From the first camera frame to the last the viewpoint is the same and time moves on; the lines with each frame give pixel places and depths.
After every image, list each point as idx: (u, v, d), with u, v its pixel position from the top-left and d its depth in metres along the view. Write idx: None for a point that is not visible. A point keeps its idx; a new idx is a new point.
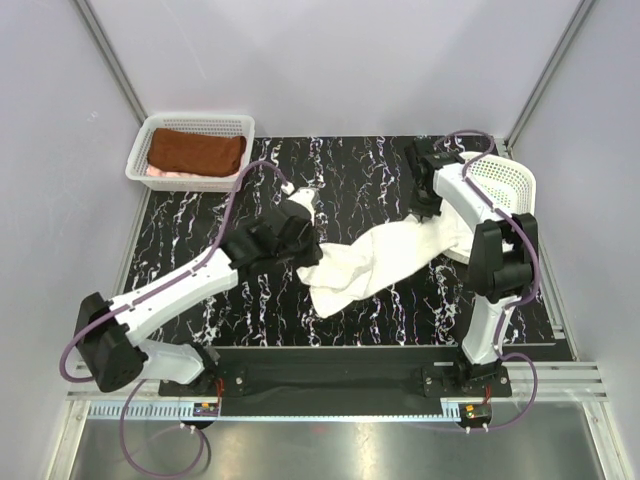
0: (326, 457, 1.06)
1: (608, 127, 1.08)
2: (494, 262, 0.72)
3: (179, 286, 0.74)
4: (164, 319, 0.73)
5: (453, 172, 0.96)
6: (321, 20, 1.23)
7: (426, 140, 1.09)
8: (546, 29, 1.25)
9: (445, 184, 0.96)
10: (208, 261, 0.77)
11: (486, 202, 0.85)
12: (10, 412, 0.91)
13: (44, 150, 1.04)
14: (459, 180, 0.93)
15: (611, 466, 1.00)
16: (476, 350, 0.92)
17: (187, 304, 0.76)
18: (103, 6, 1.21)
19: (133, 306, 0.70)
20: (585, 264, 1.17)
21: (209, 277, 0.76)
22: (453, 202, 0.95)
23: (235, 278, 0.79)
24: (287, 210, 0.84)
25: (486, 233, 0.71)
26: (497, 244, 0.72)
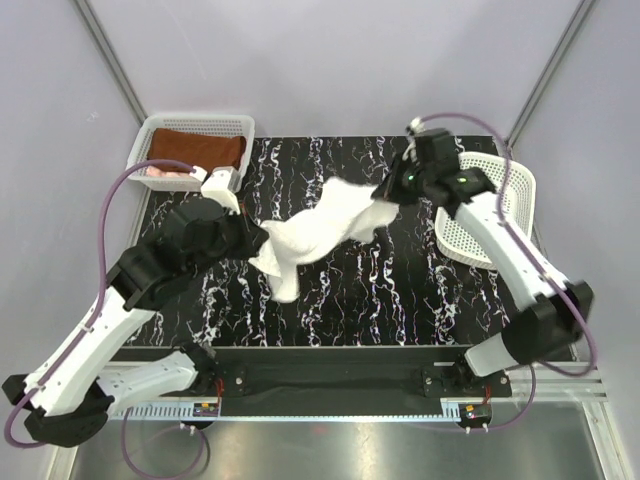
0: (326, 457, 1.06)
1: (609, 128, 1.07)
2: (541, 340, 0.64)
3: (80, 348, 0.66)
4: (86, 379, 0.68)
5: (486, 210, 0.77)
6: (321, 20, 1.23)
7: (448, 143, 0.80)
8: (546, 29, 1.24)
9: (474, 223, 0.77)
10: (103, 308, 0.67)
11: (536, 265, 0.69)
12: (10, 411, 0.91)
13: (43, 151, 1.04)
14: (495, 224, 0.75)
15: (611, 466, 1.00)
16: (484, 365, 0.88)
17: (103, 356, 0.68)
18: (102, 7, 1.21)
19: (43, 386, 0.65)
20: (585, 264, 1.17)
21: (106, 328, 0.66)
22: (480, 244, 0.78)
23: (143, 311, 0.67)
24: (188, 212, 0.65)
25: (538, 315, 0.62)
26: (549, 325, 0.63)
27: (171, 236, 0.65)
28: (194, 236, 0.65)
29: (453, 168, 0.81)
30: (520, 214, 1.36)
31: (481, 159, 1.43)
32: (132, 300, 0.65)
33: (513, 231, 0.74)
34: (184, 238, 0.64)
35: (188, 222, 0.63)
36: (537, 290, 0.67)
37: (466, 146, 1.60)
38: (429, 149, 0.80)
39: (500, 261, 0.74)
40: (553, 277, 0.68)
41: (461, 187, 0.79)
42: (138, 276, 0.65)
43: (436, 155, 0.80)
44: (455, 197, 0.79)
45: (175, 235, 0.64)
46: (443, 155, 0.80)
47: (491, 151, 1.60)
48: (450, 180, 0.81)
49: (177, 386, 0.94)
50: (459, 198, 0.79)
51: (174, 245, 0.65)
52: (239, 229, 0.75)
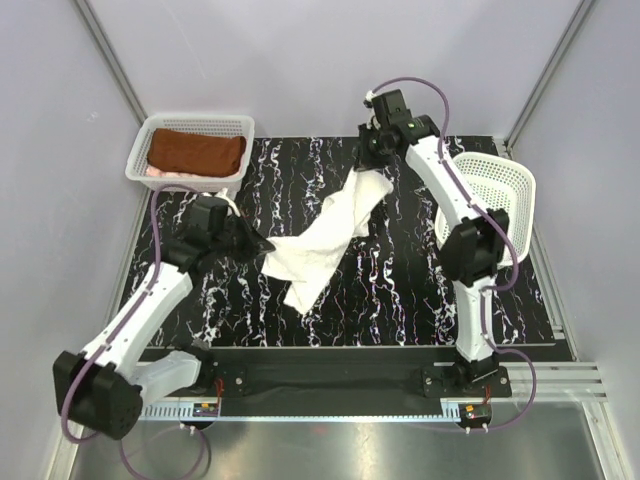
0: (326, 457, 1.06)
1: (608, 128, 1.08)
2: (467, 256, 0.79)
3: (142, 309, 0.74)
4: (140, 346, 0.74)
5: (428, 150, 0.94)
6: (321, 21, 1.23)
7: (399, 101, 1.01)
8: (546, 30, 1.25)
9: (420, 163, 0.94)
10: (159, 276, 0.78)
11: (465, 195, 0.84)
12: (10, 412, 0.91)
13: (43, 151, 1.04)
14: (435, 161, 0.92)
15: (611, 466, 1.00)
16: (468, 347, 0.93)
17: (154, 324, 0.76)
18: (102, 7, 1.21)
19: (111, 344, 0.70)
20: (585, 264, 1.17)
21: (166, 289, 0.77)
22: (425, 181, 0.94)
23: (189, 282, 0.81)
24: (206, 203, 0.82)
25: (464, 233, 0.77)
26: (472, 242, 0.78)
27: (196, 225, 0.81)
28: (217, 217, 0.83)
29: (403, 116, 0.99)
30: (520, 214, 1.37)
31: (481, 159, 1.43)
32: (184, 265, 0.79)
33: (449, 166, 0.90)
34: (209, 220, 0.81)
35: (211, 206, 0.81)
36: (465, 215, 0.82)
37: (465, 146, 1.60)
38: (383, 105, 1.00)
39: (439, 193, 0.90)
40: (479, 204, 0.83)
41: (410, 129, 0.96)
42: (177, 258, 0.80)
43: (388, 107, 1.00)
44: (405, 138, 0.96)
45: (200, 222, 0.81)
46: (395, 109, 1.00)
47: (491, 151, 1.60)
48: (401, 125, 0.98)
49: (185, 381, 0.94)
50: (408, 137, 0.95)
51: (202, 229, 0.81)
52: (242, 230, 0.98)
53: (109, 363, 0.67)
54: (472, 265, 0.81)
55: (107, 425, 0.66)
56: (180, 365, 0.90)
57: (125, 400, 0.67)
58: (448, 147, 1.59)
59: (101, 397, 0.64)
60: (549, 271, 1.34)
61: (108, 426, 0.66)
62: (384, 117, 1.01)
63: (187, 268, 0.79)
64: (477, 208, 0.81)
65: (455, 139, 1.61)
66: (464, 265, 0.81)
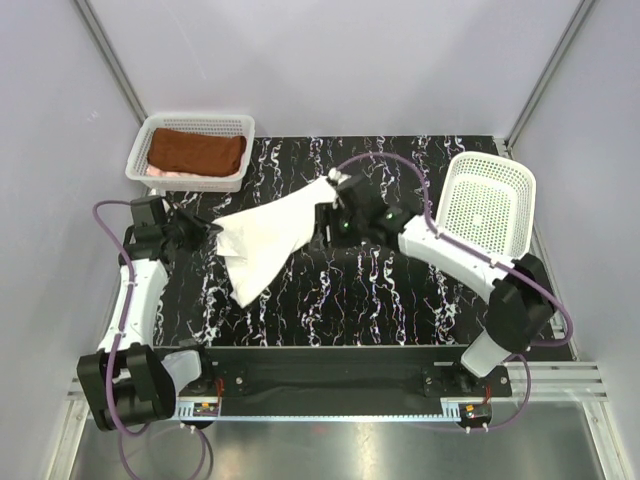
0: (326, 457, 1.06)
1: (608, 128, 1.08)
2: (521, 321, 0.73)
3: (136, 296, 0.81)
4: (148, 327, 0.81)
5: (422, 231, 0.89)
6: (321, 20, 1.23)
7: (367, 189, 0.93)
8: (546, 29, 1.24)
9: (418, 245, 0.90)
10: (136, 269, 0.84)
11: (482, 258, 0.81)
12: (11, 412, 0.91)
13: (42, 150, 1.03)
14: (433, 239, 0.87)
15: (611, 466, 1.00)
16: (483, 366, 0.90)
17: (151, 307, 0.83)
18: (103, 7, 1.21)
19: (125, 331, 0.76)
20: (586, 265, 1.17)
21: (148, 276, 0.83)
22: (434, 260, 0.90)
23: (162, 268, 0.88)
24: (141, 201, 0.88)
25: (507, 299, 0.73)
26: (519, 302, 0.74)
27: (143, 222, 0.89)
28: (158, 208, 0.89)
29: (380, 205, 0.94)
30: (520, 214, 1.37)
31: (481, 158, 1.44)
32: (153, 255, 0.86)
33: (449, 237, 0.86)
34: (151, 213, 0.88)
35: (149, 200, 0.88)
36: (494, 279, 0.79)
37: (466, 146, 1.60)
38: (353, 198, 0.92)
39: (453, 267, 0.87)
40: (500, 261, 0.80)
41: (391, 221, 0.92)
42: (143, 254, 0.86)
43: (359, 198, 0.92)
44: (391, 233, 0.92)
45: (145, 218, 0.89)
46: (366, 199, 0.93)
47: (491, 151, 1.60)
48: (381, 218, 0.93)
49: (193, 374, 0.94)
50: (396, 230, 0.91)
51: (149, 224, 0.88)
52: (187, 221, 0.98)
53: (131, 343, 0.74)
54: (530, 330, 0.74)
55: (152, 402, 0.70)
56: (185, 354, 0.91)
57: (160, 374, 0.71)
58: (448, 147, 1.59)
59: (138, 376, 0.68)
60: (549, 271, 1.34)
61: (154, 404, 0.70)
62: (356, 210, 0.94)
63: (158, 256, 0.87)
64: (502, 266, 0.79)
65: (455, 139, 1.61)
66: (524, 332, 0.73)
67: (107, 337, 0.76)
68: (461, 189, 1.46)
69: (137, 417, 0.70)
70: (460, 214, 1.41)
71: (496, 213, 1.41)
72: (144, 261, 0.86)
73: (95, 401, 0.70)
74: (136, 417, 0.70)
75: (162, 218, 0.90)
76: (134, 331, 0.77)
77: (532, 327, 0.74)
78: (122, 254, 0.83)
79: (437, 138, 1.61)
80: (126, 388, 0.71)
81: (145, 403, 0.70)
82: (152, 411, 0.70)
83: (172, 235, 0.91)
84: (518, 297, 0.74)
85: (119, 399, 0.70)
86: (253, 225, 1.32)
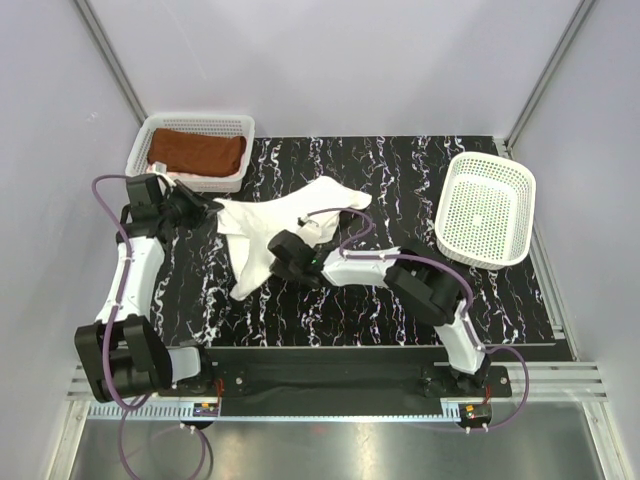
0: (326, 457, 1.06)
1: (608, 128, 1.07)
2: (425, 293, 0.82)
3: (133, 271, 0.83)
4: (146, 302, 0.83)
5: (334, 260, 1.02)
6: (321, 20, 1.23)
7: (295, 240, 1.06)
8: (546, 30, 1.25)
9: (338, 273, 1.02)
10: (134, 247, 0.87)
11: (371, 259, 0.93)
12: (12, 411, 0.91)
13: (43, 150, 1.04)
14: (344, 262, 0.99)
15: (611, 466, 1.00)
16: (466, 360, 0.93)
17: (148, 282, 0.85)
18: (103, 7, 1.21)
19: (121, 303, 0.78)
20: (586, 265, 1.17)
21: (145, 253, 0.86)
22: (356, 279, 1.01)
23: (160, 247, 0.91)
24: (138, 179, 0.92)
25: (398, 282, 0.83)
26: (412, 280, 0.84)
27: (139, 202, 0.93)
28: (154, 188, 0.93)
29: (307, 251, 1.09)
30: (520, 215, 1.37)
31: (481, 158, 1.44)
32: (150, 233, 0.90)
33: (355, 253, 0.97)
34: (147, 193, 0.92)
35: (145, 180, 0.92)
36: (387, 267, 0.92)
37: (466, 146, 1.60)
38: (285, 253, 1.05)
39: (366, 277, 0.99)
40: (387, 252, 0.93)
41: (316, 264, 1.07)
42: (141, 232, 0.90)
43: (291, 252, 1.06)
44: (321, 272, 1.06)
45: (141, 198, 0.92)
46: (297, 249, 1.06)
47: (491, 151, 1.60)
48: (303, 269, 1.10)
49: (193, 371, 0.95)
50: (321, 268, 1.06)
51: (146, 203, 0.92)
52: (185, 199, 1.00)
53: (128, 313, 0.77)
54: (438, 296, 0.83)
55: (149, 373, 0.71)
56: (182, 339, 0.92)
57: (156, 347, 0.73)
58: (448, 147, 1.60)
59: (135, 346, 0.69)
60: (549, 271, 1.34)
61: (150, 375, 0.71)
62: (289, 261, 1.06)
63: (154, 233, 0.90)
64: (389, 256, 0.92)
65: (455, 139, 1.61)
66: (433, 300, 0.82)
67: (104, 308, 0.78)
68: (461, 189, 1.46)
69: (135, 389, 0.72)
70: (460, 214, 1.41)
71: (496, 213, 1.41)
72: (143, 239, 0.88)
73: (92, 372, 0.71)
74: (133, 388, 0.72)
75: (158, 198, 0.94)
76: (131, 303, 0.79)
77: (439, 292, 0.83)
78: (121, 231, 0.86)
79: (437, 138, 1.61)
80: (124, 361, 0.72)
81: (142, 374, 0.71)
82: (148, 383, 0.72)
83: (169, 214, 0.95)
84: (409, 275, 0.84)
85: (117, 370, 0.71)
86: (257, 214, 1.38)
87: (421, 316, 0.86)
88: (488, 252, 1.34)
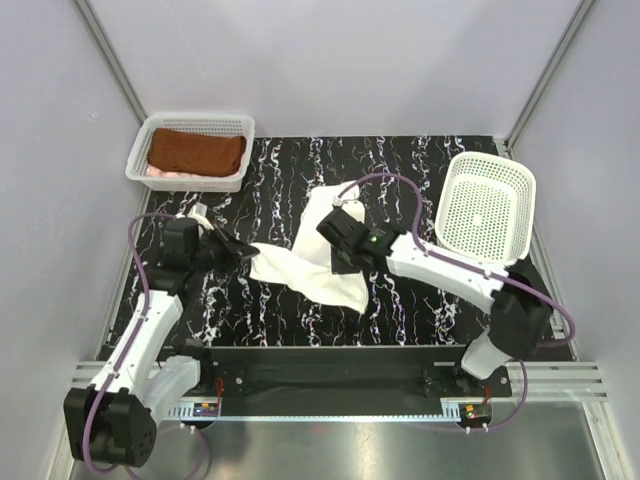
0: (326, 457, 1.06)
1: (609, 127, 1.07)
2: (526, 329, 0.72)
3: (140, 335, 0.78)
4: (145, 369, 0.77)
5: (409, 249, 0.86)
6: (321, 20, 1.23)
7: (347, 218, 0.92)
8: (546, 29, 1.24)
9: (408, 266, 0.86)
10: (151, 303, 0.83)
11: (474, 271, 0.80)
12: (12, 412, 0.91)
13: (42, 150, 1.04)
14: (422, 257, 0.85)
15: (611, 466, 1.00)
16: (482, 369, 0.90)
17: (154, 347, 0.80)
18: (103, 7, 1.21)
19: (118, 372, 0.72)
20: (586, 265, 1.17)
21: (160, 312, 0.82)
22: (425, 278, 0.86)
23: (178, 302, 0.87)
24: (176, 226, 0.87)
25: (507, 309, 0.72)
26: (519, 312, 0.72)
27: (172, 249, 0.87)
28: (191, 236, 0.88)
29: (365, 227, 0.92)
30: (520, 214, 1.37)
31: (481, 158, 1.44)
32: (172, 287, 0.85)
33: (438, 253, 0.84)
34: (183, 242, 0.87)
35: (183, 230, 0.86)
36: (492, 289, 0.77)
37: (466, 146, 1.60)
38: (333, 232, 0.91)
39: (445, 283, 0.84)
40: (494, 271, 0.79)
41: (376, 244, 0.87)
42: (164, 284, 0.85)
43: (341, 230, 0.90)
44: (379, 258, 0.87)
45: (176, 247, 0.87)
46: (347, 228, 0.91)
47: (491, 151, 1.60)
48: (364, 245, 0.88)
49: (190, 384, 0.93)
50: (383, 253, 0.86)
51: (178, 252, 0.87)
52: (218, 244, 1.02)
53: (121, 387, 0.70)
54: (539, 337, 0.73)
55: (127, 449, 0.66)
56: (183, 372, 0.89)
57: (140, 421, 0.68)
58: (448, 147, 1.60)
59: (118, 421, 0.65)
60: (549, 271, 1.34)
61: (128, 450, 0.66)
62: (340, 242, 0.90)
63: (177, 289, 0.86)
64: (497, 275, 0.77)
65: (455, 138, 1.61)
66: (531, 339, 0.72)
67: (100, 372, 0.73)
68: (461, 189, 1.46)
69: (109, 459, 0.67)
70: (460, 214, 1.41)
71: (496, 213, 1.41)
72: (161, 293, 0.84)
73: (72, 434, 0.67)
74: (108, 460, 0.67)
75: (192, 248, 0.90)
76: (128, 373, 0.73)
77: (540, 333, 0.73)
78: (143, 283, 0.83)
79: (437, 138, 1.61)
80: (106, 427, 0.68)
81: (119, 449, 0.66)
82: (124, 458, 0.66)
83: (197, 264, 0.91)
84: (518, 307, 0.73)
85: (97, 436, 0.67)
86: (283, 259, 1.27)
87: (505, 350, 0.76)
88: (488, 252, 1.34)
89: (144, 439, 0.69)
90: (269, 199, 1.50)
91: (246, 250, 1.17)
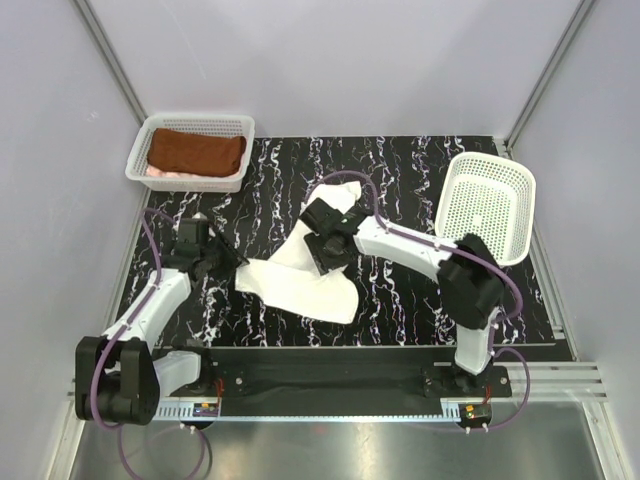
0: (326, 457, 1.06)
1: (609, 126, 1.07)
2: (471, 295, 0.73)
3: (153, 298, 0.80)
4: (155, 332, 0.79)
5: (373, 228, 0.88)
6: (321, 21, 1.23)
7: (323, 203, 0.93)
8: (546, 29, 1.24)
9: (372, 244, 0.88)
10: (163, 275, 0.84)
11: (426, 244, 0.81)
12: (13, 411, 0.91)
13: (42, 151, 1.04)
14: (384, 234, 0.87)
15: (611, 466, 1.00)
16: (475, 361, 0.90)
17: (163, 315, 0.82)
18: (103, 7, 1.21)
19: (130, 325, 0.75)
20: (586, 265, 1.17)
21: (170, 284, 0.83)
22: (390, 256, 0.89)
23: (187, 283, 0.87)
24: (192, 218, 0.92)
25: (450, 278, 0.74)
26: (464, 279, 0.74)
27: (186, 238, 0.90)
28: (203, 229, 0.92)
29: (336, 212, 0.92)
30: (520, 214, 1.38)
31: (482, 158, 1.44)
32: (182, 267, 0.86)
33: (398, 230, 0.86)
34: (196, 231, 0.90)
35: (196, 221, 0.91)
36: (439, 260, 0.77)
37: (466, 146, 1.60)
38: (310, 218, 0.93)
39: (408, 260, 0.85)
40: (444, 242, 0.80)
41: (347, 225, 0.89)
42: (174, 264, 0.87)
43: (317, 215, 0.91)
44: (349, 237, 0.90)
45: (188, 235, 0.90)
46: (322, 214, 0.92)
47: (491, 151, 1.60)
48: (337, 225, 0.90)
49: (190, 377, 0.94)
50: (351, 233, 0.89)
51: (190, 241, 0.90)
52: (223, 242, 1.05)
53: (133, 337, 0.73)
54: (485, 303, 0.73)
55: (132, 402, 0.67)
56: (184, 361, 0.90)
57: (147, 376, 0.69)
58: (448, 147, 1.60)
59: (126, 370, 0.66)
60: (549, 271, 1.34)
61: (132, 405, 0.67)
62: (317, 228, 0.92)
63: (186, 270, 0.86)
64: (446, 247, 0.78)
65: (455, 139, 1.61)
66: (476, 304, 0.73)
67: (113, 327, 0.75)
68: (460, 189, 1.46)
69: (114, 415, 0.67)
70: (460, 214, 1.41)
71: (496, 213, 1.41)
72: (174, 271, 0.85)
73: (79, 385, 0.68)
74: (111, 415, 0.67)
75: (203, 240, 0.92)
76: (139, 328, 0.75)
77: (486, 300, 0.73)
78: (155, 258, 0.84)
79: (437, 138, 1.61)
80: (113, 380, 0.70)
81: (124, 402, 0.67)
82: (127, 414, 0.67)
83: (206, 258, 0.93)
84: (463, 274, 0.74)
85: (103, 390, 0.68)
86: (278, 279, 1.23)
87: (459, 317, 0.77)
88: None
89: (147, 398, 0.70)
90: (269, 200, 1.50)
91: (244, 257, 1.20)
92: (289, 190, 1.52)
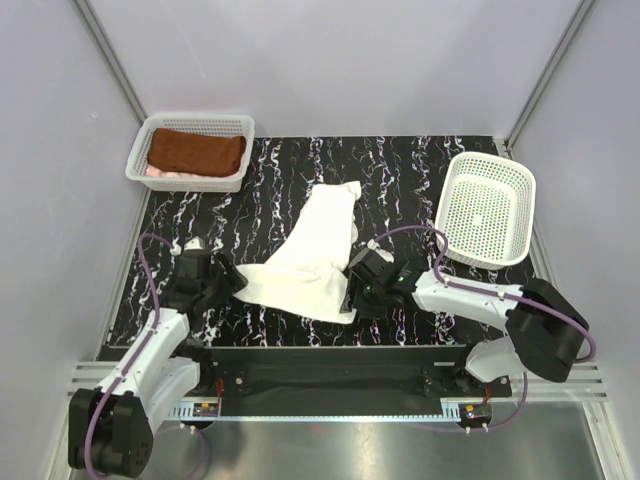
0: (326, 457, 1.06)
1: (609, 126, 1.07)
2: (549, 346, 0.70)
3: (150, 345, 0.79)
4: (150, 379, 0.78)
5: (430, 283, 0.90)
6: (321, 21, 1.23)
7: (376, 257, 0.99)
8: (547, 30, 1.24)
9: (431, 299, 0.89)
10: (161, 319, 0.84)
11: (490, 294, 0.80)
12: (13, 411, 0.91)
13: (42, 151, 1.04)
14: (443, 288, 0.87)
15: (611, 466, 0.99)
16: (490, 372, 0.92)
17: (161, 360, 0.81)
18: (103, 7, 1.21)
19: (125, 376, 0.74)
20: (585, 265, 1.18)
21: (169, 327, 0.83)
22: (450, 310, 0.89)
23: (186, 324, 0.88)
24: (193, 252, 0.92)
25: (523, 328, 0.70)
26: (538, 329, 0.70)
27: (186, 273, 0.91)
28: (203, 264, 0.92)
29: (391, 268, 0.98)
30: (520, 214, 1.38)
31: (482, 158, 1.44)
32: (182, 307, 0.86)
33: (458, 282, 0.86)
34: (196, 267, 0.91)
35: (197, 255, 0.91)
36: (507, 309, 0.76)
37: (466, 146, 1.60)
38: (365, 270, 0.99)
39: (469, 312, 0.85)
40: (508, 291, 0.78)
41: (403, 283, 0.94)
42: (175, 301, 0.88)
43: (372, 268, 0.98)
44: (407, 293, 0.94)
45: (189, 270, 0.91)
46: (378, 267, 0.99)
47: (491, 151, 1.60)
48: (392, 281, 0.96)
49: (190, 384, 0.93)
50: (409, 290, 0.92)
51: (191, 276, 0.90)
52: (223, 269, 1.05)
53: (126, 390, 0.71)
54: (565, 352, 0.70)
55: (123, 456, 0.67)
56: (183, 375, 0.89)
57: (140, 430, 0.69)
58: (448, 147, 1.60)
59: (120, 424, 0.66)
60: (549, 271, 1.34)
61: (124, 459, 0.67)
62: (372, 280, 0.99)
63: (186, 309, 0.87)
64: (511, 295, 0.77)
65: (455, 139, 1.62)
66: (557, 355, 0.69)
67: (108, 376, 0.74)
68: (461, 189, 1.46)
69: (105, 467, 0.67)
70: (460, 215, 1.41)
71: (495, 213, 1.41)
72: (172, 311, 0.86)
73: (73, 437, 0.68)
74: (102, 466, 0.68)
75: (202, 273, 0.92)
76: (134, 378, 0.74)
77: (565, 348, 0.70)
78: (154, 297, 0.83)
79: (437, 138, 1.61)
80: (106, 432, 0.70)
81: (116, 455, 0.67)
82: (119, 467, 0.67)
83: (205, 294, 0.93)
84: (536, 323, 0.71)
85: (97, 441, 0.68)
86: (276, 282, 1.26)
87: (537, 369, 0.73)
88: (488, 252, 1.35)
89: (140, 449, 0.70)
90: (270, 199, 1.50)
91: (239, 282, 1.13)
92: (291, 190, 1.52)
